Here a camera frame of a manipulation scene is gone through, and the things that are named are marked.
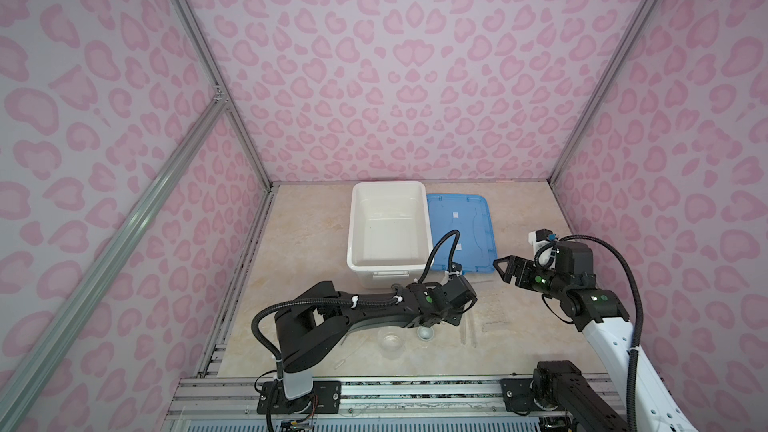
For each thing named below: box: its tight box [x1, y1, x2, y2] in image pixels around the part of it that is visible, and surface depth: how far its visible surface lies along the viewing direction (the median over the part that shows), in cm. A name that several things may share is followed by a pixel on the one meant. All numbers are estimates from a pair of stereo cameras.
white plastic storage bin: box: [347, 180, 433, 289], surface depth 101 cm
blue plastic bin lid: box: [427, 193, 498, 274], surface depth 109 cm
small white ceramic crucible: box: [416, 326, 435, 342], surface depth 82 cm
